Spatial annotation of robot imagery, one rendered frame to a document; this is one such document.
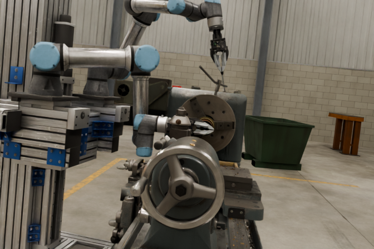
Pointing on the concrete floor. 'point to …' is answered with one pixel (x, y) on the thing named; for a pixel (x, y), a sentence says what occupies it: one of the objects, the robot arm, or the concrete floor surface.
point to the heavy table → (347, 133)
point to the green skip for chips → (275, 142)
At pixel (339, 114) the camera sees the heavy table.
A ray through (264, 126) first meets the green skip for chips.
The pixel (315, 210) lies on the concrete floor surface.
